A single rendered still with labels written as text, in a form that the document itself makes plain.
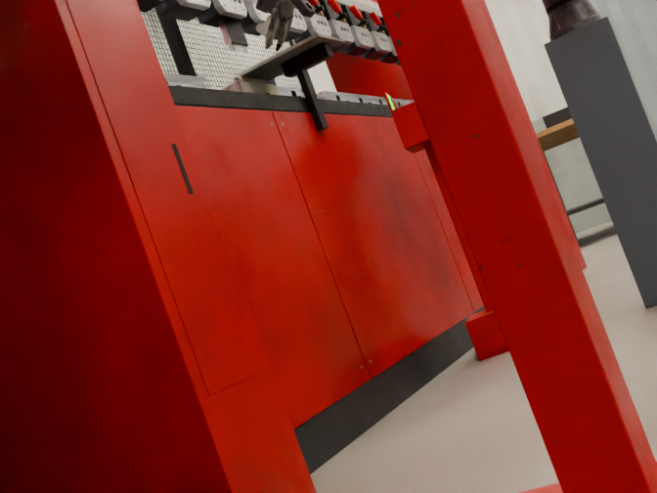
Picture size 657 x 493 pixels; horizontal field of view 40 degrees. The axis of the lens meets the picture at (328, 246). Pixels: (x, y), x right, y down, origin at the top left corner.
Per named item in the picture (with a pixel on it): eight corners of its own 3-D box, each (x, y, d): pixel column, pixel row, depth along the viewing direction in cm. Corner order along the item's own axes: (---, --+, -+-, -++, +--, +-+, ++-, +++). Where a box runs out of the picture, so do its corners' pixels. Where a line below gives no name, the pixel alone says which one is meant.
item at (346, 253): (274, 504, 174) (128, 101, 178) (189, 525, 183) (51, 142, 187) (559, 280, 445) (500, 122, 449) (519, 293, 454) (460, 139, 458)
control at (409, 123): (456, 128, 265) (433, 70, 265) (404, 149, 268) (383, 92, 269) (460, 134, 284) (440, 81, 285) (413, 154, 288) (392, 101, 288)
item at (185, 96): (127, 101, 178) (119, 79, 178) (51, 142, 187) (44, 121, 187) (499, 122, 449) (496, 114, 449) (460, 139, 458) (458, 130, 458)
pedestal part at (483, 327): (561, 333, 260) (547, 293, 261) (479, 361, 265) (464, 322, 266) (559, 325, 280) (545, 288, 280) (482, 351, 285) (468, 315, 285)
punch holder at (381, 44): (379, 48, 360) (365, 10, 361) (361, 58, 364) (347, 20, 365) (393, 52, 374) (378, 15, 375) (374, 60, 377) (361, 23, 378)
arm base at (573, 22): (606, 26, 259) (593, -6, 259) (602, 19, 245) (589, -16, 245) (555, 49, 264) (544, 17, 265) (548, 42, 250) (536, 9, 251)
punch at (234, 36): (234, 49, 257) (222, 18, 258) (228, 52, 258) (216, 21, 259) (251, 52, 266) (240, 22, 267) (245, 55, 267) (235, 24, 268)
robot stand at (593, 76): (711, 279, 256) (611, 24, 260) (714, 288, 239) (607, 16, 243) (647, 299, 263) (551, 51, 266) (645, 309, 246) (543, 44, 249)
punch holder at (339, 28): (339, 38, 324) (323, -4, 325) (319, 49, 328) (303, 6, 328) (355, 42, 338) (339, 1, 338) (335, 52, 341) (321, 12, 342)
